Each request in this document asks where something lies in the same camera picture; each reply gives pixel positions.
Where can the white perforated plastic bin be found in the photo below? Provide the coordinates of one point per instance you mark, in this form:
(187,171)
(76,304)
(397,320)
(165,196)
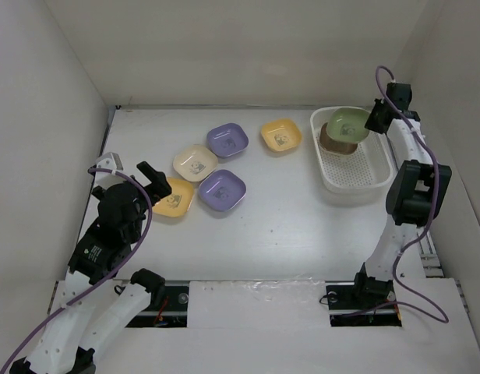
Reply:
(367,169)

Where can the brown panda plate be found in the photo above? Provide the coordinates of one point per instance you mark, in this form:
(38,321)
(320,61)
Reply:
(333,146)

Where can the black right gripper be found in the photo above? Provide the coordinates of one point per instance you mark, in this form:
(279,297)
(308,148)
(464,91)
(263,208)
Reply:
(370,122)

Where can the near yellow panda plate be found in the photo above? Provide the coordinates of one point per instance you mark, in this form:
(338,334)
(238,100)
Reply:
(178,202)

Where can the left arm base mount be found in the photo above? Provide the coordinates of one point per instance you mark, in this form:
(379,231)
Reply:
(171,312)

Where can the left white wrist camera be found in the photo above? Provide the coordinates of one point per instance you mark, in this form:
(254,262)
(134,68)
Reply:
(112,162)

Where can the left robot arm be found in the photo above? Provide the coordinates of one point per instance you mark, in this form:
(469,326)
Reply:
(71,341)

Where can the near purple panda plate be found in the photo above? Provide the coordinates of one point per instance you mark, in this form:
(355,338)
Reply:
(222,190)

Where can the yellow panda plate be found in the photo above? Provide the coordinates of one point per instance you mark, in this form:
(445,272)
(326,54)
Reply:
(178,202)
(281,135)

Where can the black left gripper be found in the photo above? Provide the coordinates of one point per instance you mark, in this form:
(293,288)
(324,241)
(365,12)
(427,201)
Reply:
(160,187)

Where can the cream panda plate on table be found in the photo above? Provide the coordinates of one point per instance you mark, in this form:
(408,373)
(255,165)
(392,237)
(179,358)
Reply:
(195,163)

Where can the far purple panda plate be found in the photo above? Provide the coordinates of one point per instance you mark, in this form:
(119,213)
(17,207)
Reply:
(227,140)

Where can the purple panda plate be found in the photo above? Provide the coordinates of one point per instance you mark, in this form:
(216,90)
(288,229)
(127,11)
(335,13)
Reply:
(227,140)
(222,190)

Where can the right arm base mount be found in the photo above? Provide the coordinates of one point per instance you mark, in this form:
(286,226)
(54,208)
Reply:
(349,310)

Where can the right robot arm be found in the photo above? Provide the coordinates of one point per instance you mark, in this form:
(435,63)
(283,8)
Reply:
(367,286)

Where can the green panda plate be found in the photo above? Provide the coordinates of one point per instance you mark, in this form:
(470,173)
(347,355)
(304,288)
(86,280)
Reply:
(347,125)

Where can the far yellow panda plate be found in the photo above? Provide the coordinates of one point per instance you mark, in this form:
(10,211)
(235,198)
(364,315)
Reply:
(281,135)

